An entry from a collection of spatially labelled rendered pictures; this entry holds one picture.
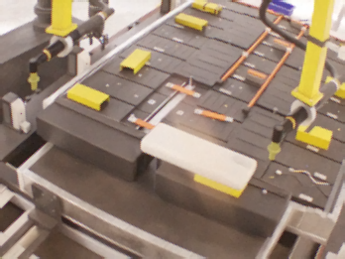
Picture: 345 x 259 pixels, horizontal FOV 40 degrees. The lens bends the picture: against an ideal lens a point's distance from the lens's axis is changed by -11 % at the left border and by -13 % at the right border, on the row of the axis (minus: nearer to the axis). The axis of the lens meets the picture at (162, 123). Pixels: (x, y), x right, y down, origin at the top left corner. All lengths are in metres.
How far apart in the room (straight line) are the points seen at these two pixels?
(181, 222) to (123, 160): 0.27
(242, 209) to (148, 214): 0.30
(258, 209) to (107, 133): 0.58
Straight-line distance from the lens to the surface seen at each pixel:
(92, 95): 2.05
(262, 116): 2.08
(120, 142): 1.72
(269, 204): 1.57
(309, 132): 2.00
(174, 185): 1.61
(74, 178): 1.75
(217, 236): 1.60
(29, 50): 2.71
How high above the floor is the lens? 2.18
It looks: 37 degrees down
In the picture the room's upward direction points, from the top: 5 degrees clockwise
